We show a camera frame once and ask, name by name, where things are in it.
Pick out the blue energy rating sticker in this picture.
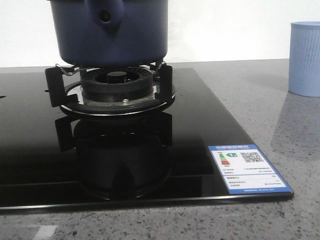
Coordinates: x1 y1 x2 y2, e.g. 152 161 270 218
208 144 292 195

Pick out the dark blue cooking pot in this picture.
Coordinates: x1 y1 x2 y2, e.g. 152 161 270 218
50 0 169 67

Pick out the black gas burner head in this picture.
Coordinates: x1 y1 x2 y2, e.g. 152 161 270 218
80 67 153 103

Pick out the light blue ribbed cup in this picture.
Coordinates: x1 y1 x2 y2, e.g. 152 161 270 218
288 21 320 97

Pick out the black pot support grate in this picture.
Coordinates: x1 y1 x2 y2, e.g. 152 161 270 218
45 62 175 117

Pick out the black glass gas cooktop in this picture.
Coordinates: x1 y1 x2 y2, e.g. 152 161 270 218
0 68 294 213

